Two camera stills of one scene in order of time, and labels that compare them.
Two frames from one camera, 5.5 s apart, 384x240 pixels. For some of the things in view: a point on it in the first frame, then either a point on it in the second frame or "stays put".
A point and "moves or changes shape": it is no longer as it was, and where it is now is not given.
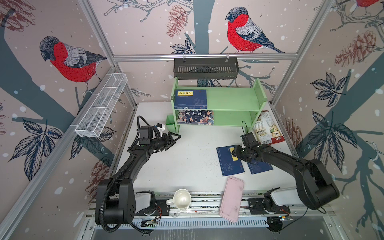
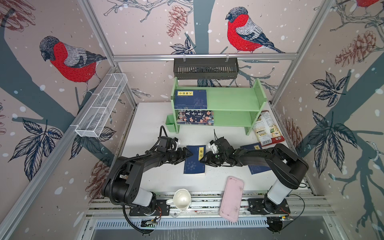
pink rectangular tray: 231,203 stays put
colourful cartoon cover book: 195,117 stays put
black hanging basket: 206,68 stays put
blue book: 190,99 stays put
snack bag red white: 265,131 stays put
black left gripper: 169,141 to 180,157
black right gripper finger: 238,151 to 207,159
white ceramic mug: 181,199 stays put
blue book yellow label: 229,164 moves or changes shape
